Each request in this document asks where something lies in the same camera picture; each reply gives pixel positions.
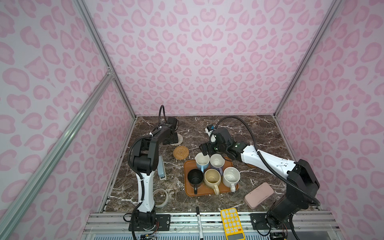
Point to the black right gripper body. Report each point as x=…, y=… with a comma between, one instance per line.
x=210, y=148

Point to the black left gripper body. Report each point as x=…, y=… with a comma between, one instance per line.
x=172, y=139

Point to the multicolour woven round coaster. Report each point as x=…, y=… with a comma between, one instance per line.
x=180, y=140

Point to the light blue mug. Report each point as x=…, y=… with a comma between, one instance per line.
x=202, y=161

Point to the lavender mug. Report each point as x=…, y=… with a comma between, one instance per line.
x=217, y=162

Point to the woven rattan round coaster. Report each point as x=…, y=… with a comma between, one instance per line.
x=181, y=153

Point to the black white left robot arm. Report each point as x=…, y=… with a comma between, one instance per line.
x=143, y=159

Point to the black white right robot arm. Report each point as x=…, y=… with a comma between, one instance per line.
x=301, y=182

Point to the beige ceramic mug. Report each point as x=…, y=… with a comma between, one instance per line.
x=212, y=180

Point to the black mug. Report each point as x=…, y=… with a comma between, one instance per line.
x=195, y=178

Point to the white speckled mug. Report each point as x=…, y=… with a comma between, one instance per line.
x=231, y=177

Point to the clear tape roll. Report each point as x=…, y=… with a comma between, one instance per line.
x=162, y=198

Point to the pink case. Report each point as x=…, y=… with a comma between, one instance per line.
x=258, y=195

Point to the black marker pen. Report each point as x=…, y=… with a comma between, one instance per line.
x=201, y=234

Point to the yellow calculator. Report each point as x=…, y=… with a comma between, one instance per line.
x=232, y=224

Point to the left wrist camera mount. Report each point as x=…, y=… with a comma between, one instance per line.
x=173, y=122

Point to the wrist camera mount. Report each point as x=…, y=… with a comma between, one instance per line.
x=209, y=131
x=173, y=122

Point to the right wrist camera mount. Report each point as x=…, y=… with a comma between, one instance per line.
x=209, y=131

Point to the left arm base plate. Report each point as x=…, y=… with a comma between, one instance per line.
x=163, y=222

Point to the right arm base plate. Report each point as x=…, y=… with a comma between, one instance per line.
x=259, y=221

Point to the aluminium frame diagonal bar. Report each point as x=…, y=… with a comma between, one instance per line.
x=20, y=205

